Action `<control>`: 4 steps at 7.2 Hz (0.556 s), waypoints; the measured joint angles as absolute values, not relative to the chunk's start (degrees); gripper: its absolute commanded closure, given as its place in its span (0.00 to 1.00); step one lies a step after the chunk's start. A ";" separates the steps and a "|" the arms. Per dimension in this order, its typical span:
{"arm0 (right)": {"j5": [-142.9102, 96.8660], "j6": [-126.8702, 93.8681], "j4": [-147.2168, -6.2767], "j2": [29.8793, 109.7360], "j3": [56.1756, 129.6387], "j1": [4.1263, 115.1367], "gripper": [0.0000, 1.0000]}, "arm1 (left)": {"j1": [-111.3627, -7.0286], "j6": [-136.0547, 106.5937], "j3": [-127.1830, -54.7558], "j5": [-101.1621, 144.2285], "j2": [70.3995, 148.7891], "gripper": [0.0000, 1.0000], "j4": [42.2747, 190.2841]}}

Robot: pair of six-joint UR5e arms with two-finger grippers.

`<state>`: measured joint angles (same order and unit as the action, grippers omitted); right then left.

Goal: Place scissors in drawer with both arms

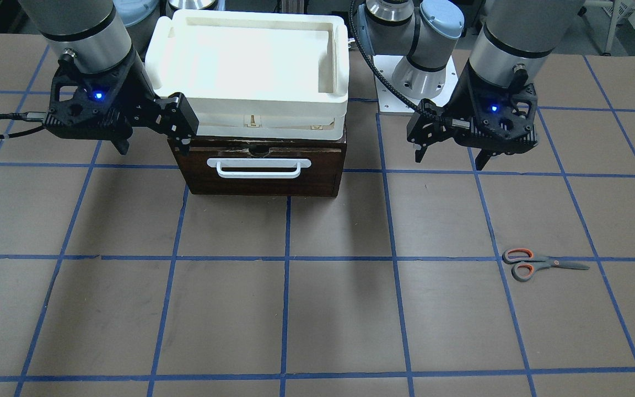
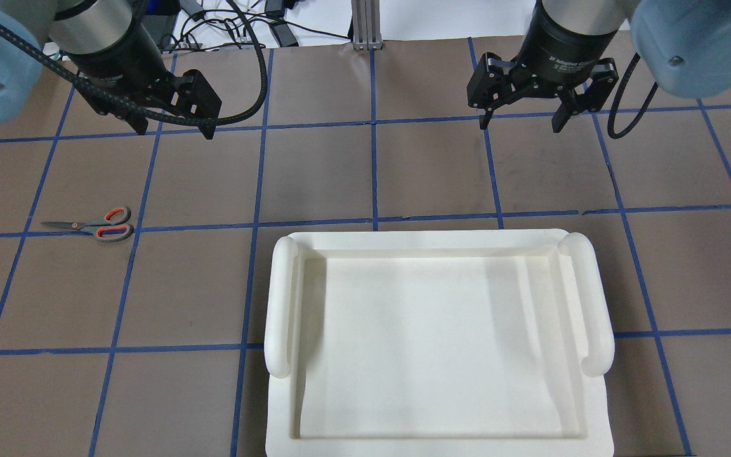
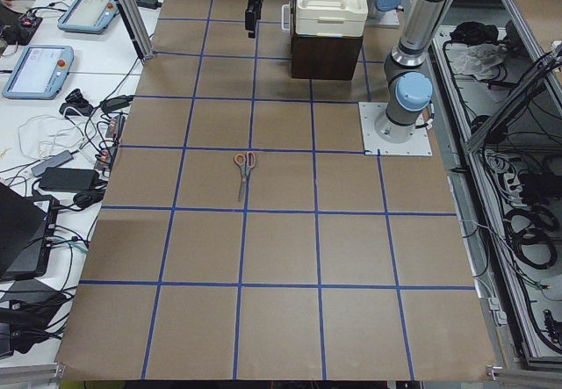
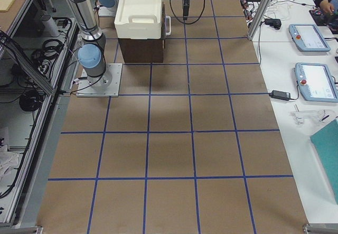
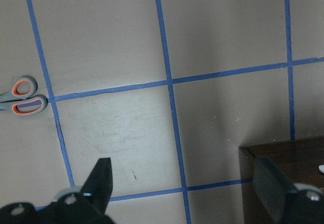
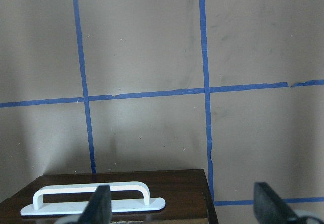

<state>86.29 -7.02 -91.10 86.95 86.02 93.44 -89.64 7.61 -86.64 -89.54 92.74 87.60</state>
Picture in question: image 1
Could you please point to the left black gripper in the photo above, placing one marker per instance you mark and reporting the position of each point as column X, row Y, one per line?
column 459, row 98

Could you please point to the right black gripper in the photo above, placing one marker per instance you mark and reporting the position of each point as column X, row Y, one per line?
column 136, row 88

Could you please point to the grey orange scissors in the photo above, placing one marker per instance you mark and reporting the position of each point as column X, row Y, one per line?
column 525, row 263

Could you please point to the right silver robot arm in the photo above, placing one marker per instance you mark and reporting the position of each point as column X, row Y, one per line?
column 93, row 32

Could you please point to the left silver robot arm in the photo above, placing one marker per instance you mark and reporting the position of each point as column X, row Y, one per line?
column 407, row 45

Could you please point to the dark wooden drawer box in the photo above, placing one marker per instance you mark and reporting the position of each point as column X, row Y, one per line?
column 321, row 179

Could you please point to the white plastic tray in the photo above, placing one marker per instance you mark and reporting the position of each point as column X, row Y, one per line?
column 255, row 75

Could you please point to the white drawer handle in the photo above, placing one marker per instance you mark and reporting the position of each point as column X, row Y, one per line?
column 258, row 168

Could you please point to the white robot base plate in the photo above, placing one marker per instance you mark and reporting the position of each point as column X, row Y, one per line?
column 414, row 84

